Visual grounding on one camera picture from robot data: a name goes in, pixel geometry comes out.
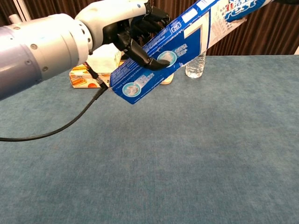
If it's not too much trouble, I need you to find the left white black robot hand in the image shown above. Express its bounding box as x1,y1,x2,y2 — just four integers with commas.
74,0,171,70

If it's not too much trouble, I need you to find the blue toothpaste carton box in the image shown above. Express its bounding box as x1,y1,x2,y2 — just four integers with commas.
108,0,248,105

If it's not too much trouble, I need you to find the white blue toothpaste tube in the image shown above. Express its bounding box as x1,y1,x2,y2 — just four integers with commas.
224,0,274,23

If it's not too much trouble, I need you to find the white rectangular box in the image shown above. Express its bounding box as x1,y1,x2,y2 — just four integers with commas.
87,44,124,74

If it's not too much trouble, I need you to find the orange biscuit carton box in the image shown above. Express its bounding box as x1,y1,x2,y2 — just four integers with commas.
69,64,112,89

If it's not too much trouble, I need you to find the beige bottle with clear cap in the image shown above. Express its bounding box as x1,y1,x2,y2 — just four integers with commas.
161,73,175,86

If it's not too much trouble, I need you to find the clear plastic water bottle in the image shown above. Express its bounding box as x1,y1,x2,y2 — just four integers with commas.
185,50,206,79

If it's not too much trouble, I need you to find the dark brown pleated curtain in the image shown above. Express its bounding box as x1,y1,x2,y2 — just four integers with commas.
0,0,299,56

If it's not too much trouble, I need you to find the white partition frame post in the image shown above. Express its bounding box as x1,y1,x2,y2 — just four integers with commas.
13,0,32,21

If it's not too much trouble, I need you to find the black cable of left hand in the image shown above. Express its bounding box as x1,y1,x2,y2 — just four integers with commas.
0,62,110,142

